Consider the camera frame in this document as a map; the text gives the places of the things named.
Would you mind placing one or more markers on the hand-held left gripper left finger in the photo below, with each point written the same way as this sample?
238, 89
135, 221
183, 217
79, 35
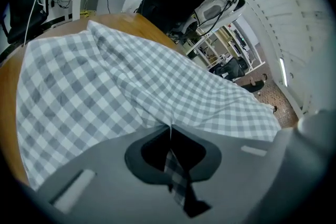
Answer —
99, 181

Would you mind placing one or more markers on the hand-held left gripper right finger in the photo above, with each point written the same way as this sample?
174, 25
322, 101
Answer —
236, 173

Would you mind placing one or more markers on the grey white checkered pillowcase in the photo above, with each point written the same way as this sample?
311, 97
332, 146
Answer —
105, 73

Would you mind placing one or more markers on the small black office chair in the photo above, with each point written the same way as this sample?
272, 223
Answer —
232, 68

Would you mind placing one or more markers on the white shelf rack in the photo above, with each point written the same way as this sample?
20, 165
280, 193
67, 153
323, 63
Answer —
225, 42

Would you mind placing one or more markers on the long ceiling light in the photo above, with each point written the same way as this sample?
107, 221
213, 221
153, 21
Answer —
283, 72

